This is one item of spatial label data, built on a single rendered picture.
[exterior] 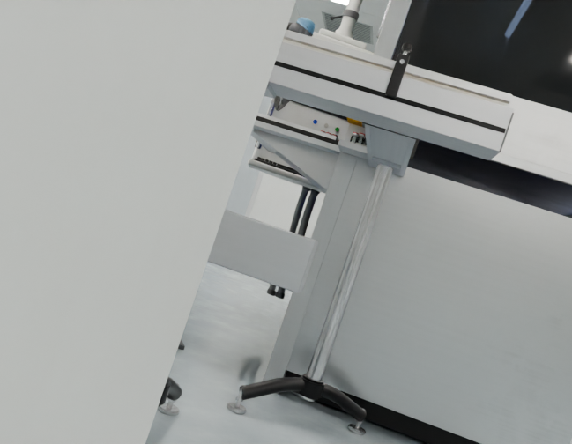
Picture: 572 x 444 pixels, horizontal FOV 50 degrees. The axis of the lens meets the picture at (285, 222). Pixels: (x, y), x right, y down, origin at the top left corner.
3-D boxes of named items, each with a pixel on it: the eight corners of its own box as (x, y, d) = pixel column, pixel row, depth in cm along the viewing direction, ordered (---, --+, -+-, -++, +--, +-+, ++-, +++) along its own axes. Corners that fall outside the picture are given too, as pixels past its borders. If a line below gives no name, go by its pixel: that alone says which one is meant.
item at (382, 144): (364, 164, 211) (378, 121, 211) (407, 178, 209) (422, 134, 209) (358, 122, 144) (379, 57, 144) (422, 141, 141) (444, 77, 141)
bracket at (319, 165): (330, 190, 225) (342, 157, 226) (330, 189, 223) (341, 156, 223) (244, 162, 231) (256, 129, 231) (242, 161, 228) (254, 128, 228)
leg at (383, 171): (322, 400, 194) (400, 169, 195) (319, 407, 185) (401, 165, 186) (294, 389, 196) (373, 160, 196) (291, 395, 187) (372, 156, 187)
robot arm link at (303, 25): (301, 24, 246) (320, 26, 242) (293, 49, 246) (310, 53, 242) (293, 14, 239) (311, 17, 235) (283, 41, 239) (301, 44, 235)
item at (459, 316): (462, 375, 401) (505, 247, 401) (551, 500, 197) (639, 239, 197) (316, 322, 416) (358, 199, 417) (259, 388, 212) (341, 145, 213)
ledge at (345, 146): (379, 163, 210) (381, 158, 210) (379, 157, 197) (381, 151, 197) (339, 151, 212) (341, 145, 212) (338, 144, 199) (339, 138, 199)
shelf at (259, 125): (366, 182, 282) (367, 178, 282) (362, 159, 213) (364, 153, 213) (268, 151, 290) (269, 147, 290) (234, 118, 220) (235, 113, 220)
